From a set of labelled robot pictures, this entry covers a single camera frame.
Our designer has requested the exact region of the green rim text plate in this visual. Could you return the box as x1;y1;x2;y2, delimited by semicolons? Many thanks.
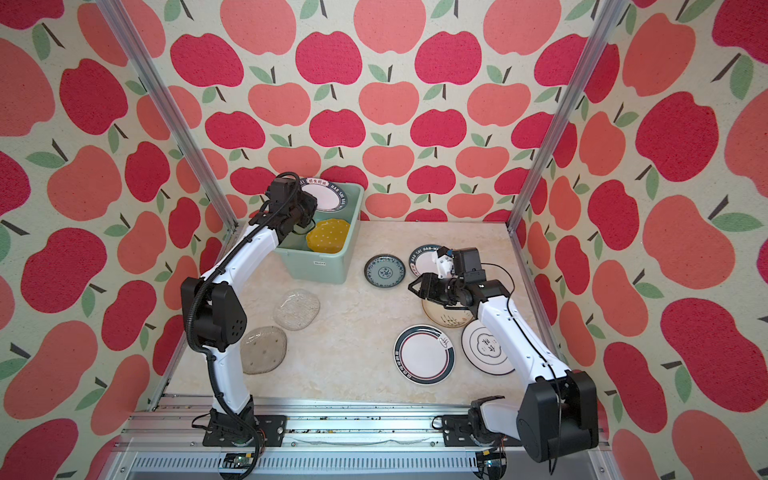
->
409;244;442;277
301;178;348;213

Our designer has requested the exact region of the yellow dotted plate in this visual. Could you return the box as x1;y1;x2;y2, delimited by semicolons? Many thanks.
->
306;218;350;254

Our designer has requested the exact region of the large green red ring plate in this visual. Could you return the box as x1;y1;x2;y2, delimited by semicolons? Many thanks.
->
393;325;456;386

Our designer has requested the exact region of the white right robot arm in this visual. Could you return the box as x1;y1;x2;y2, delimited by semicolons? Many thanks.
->
408;246;599;464

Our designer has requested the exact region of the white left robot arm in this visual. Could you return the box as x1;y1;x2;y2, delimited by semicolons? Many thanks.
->
180;172;317;452

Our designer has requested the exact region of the beige speckled ceramic plate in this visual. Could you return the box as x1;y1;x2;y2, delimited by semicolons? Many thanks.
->
422;300;474;328

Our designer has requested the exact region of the blue floral pattern plate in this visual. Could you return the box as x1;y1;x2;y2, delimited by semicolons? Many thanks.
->
364;254;406;288

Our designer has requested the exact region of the white plate black flower outline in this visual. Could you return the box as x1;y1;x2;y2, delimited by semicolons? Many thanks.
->
461;320;515;376

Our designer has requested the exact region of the clear glass plate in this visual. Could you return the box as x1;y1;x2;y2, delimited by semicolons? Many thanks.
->
273;289;321;331

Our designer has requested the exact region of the grey glass plate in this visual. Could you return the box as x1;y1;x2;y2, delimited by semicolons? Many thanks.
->
241;326;288;375

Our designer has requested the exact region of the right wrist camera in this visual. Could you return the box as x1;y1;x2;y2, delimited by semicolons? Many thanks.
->
434;246;455;279

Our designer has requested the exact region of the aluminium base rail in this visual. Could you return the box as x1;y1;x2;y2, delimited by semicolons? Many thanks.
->
95;395;621;479

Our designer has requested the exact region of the left aluminium frame post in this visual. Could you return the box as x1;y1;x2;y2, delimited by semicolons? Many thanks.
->
96;0;238;233

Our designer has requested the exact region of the aluminium frame post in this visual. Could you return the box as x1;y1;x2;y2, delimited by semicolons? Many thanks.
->
507;0;630;237
96;0;238;233

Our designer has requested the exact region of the right aluminium frame post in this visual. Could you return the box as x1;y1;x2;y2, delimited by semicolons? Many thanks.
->
507;0;630;237

